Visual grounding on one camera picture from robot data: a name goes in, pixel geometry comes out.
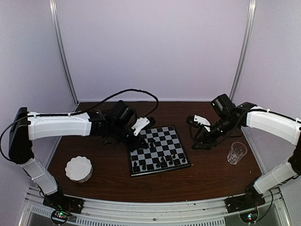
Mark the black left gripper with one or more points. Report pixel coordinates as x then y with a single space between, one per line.
138 143

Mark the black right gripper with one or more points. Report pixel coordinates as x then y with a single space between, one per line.
204 138

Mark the black and grey chessboard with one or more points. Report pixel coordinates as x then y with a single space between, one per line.
167 143

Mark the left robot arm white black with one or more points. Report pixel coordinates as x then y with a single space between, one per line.
31 126

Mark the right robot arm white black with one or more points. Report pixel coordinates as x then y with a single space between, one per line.
232 117

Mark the right round control board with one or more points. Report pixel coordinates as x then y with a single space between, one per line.
249 217

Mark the round control board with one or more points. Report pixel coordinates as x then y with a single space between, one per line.
249 217
59 217

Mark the left round control board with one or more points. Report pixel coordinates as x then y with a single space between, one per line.
59 217

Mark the clear drinking glass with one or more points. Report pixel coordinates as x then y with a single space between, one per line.
237 152

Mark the white scalloped bowl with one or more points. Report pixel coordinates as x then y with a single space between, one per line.
79 169

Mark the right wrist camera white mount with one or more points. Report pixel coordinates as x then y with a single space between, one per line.
198 122

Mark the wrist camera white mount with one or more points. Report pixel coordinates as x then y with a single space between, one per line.
141 123
198 122

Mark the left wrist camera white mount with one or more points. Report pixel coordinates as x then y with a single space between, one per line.
141 123

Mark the aluminium front rail frame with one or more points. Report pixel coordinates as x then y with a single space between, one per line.
210 212

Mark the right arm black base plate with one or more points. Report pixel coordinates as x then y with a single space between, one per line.
243 202

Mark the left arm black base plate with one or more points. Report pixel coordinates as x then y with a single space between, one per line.
64 203

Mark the right aluminium corner post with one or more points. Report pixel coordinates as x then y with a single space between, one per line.
246 41

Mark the aluminium corner post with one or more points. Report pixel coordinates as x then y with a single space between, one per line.
62 54
246 41

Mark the left aluminium corner post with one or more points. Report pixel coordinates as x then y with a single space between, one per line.
62 54

